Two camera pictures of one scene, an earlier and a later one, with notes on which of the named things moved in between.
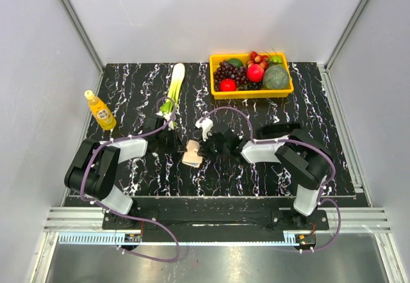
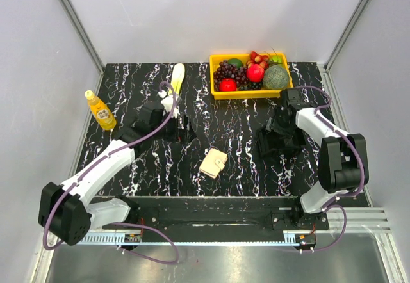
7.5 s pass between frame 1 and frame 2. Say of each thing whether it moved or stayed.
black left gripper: moved
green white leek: stayed
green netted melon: stayed
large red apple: stayed
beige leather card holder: moved
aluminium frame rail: stayed
